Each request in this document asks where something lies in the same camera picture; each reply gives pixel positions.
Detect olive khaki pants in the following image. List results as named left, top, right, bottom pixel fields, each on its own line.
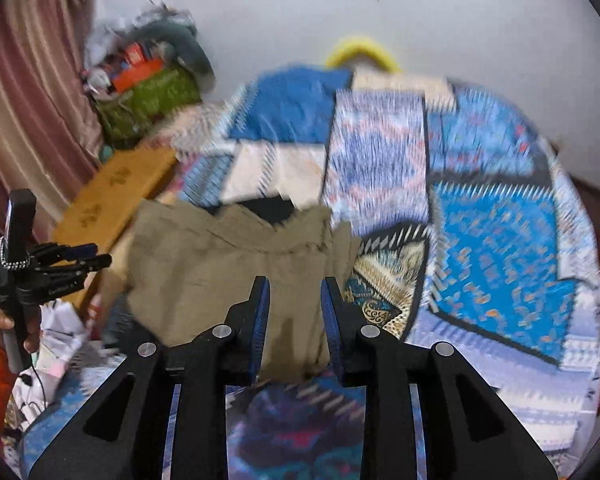
left=128, top=202, right=361, bottom=382

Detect person's left hand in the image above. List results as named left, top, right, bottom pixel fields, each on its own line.
left=0, top=303, right=44, bottom=356

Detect wooden lap desk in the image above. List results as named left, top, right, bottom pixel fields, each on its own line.
left=51, top=145, right=178, bottom=306

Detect striped pink curtain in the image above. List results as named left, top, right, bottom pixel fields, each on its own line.
left=0, top=0, right=102, bottom=240

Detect green patterned bag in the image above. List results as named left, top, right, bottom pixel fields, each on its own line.
left=92, top=66, right=201, bottom=148

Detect striped blanket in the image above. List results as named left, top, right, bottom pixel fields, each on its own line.
left=144, top=103, right=225, bottom=158

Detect orange box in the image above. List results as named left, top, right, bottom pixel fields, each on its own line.
left=112, top=58, right=164, bottom=93

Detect folded black garment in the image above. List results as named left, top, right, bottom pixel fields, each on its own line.
left=239, top=195, right=296, bottom=226

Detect blue patchwork bedspread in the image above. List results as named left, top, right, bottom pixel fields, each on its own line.
left=17, top=62, right=600, bottom=480

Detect grey plush toy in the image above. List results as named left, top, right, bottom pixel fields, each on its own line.
left=125, top=20, right=214, bottom=79

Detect yellow curved headboard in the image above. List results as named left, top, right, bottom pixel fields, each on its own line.
left=325, top=36, right=401, bottom=74

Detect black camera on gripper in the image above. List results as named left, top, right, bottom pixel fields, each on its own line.
left=0, top=188, right=36, bottom=375

